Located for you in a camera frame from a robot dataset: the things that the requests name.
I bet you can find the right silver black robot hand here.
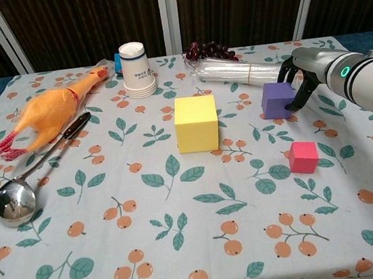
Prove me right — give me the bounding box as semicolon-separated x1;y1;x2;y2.
276;43;339;113

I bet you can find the purple cube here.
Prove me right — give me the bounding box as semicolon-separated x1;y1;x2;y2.
259;80;299;122

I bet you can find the small red foam cube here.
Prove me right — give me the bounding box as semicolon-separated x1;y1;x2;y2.
287;139;321;176

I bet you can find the large yellow foam cube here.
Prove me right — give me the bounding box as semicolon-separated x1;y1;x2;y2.
171;93;222;155

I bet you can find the bundle of clear straws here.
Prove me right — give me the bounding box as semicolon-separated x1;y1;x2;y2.
185;47;303;98

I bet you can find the dark red grape bunch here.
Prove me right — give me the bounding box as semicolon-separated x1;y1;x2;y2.
183;37;239;68

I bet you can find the stack of white paper cups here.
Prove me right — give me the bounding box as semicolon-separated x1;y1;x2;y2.
118;40;160;102

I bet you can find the small blue carton box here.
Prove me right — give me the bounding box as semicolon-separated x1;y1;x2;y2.
113;52;125;77

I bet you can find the floral leaf print tablecloth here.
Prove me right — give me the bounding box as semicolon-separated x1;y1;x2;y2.
0;30;373;279

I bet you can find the orange rubber chicken toy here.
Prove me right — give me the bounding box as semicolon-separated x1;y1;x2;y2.
0;64;120;163

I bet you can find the steel ladle black handle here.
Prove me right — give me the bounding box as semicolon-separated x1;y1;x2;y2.
0;111;104;230

